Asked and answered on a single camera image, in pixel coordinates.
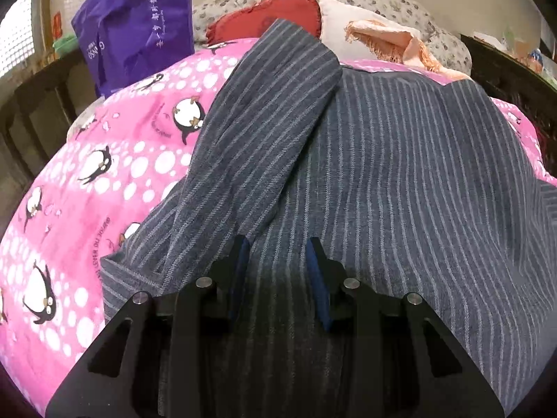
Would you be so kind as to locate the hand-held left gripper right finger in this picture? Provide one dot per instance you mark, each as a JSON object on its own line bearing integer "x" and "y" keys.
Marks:
{"x": 320, "y": 287}

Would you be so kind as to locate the pink penguin print blanket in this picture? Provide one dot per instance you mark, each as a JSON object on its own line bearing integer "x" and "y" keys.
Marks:
{"x": 108, "y": 161}

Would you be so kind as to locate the dark wooden cabinet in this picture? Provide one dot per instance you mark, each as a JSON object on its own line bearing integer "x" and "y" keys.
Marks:
{"x": 513, "y": 82}

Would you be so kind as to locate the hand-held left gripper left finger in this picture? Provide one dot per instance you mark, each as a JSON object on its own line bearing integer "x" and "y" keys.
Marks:
{"x": 240, "y": 278}

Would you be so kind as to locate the red pillow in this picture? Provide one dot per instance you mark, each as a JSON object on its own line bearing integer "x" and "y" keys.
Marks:
{"x": 261, "y": 13}

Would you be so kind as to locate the peach fringed towel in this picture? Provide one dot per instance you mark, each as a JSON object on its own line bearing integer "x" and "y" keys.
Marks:
{"x": 413, "y": 52}

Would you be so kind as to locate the purple tote bag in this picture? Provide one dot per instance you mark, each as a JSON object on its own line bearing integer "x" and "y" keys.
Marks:
{"x": 139, "y": 30}

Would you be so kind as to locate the white pillow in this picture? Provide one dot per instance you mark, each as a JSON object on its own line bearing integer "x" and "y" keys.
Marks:
{"x": 335, "y": 26}

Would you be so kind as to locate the green plastic container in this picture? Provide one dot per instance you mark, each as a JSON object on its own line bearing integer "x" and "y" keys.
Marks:
{"x": 65, "y": 45}

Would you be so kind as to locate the dark wooden side table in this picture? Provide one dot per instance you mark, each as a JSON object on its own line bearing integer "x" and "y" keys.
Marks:
{"x": 39, "y": 109}

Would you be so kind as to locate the floral quilt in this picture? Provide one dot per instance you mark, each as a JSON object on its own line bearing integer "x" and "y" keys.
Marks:
{"x": 370, "y": 0}

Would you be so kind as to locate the grey striped coat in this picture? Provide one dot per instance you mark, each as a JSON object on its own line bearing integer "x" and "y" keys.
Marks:
{"x": 391, "y": 161}

